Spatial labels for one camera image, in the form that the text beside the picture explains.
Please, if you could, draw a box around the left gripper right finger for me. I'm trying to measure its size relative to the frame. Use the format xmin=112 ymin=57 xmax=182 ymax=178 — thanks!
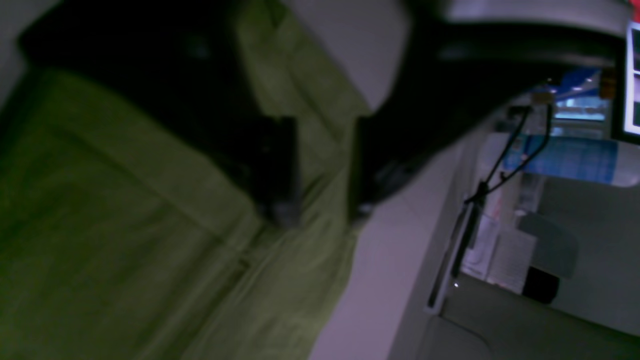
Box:
xmin=347 ymin=0 xmax=626 ymax=223

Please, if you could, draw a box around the blue water bottle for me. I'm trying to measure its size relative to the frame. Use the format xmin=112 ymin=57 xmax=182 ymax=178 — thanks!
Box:
xmin=502 ymin=135 xmax=640 ymax=188

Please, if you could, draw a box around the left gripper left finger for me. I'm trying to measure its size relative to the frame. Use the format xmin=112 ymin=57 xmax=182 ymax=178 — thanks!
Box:
xmin=20 ymin=0 xmax=302 ymax=228

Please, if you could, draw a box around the green T-shirt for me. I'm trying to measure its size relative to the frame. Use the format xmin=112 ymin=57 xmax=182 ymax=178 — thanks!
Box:
xmin=1 ymin=0 xmax=369 ymax=360

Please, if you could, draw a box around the laptop screen corner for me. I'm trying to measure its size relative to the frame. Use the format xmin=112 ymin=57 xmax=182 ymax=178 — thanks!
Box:
xmin=610 ymin=21 xmax=640 ymax=146

